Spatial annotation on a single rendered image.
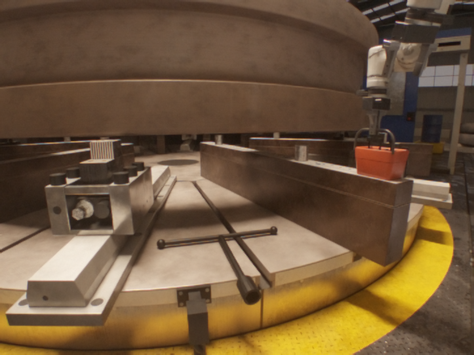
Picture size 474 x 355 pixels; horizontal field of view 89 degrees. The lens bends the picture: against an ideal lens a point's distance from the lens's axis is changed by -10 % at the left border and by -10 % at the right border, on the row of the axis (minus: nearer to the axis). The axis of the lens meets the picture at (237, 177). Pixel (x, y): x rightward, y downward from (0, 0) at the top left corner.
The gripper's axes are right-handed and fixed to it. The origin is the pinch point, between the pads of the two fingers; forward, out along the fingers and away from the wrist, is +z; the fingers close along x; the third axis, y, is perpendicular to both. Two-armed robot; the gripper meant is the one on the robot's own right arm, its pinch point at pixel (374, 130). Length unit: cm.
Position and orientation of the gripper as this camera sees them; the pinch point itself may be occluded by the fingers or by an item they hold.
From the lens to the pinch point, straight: 125.3
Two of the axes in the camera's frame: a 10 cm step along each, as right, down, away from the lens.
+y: 4.8, 1.9, -8.6
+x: 8.8, -1.0, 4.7
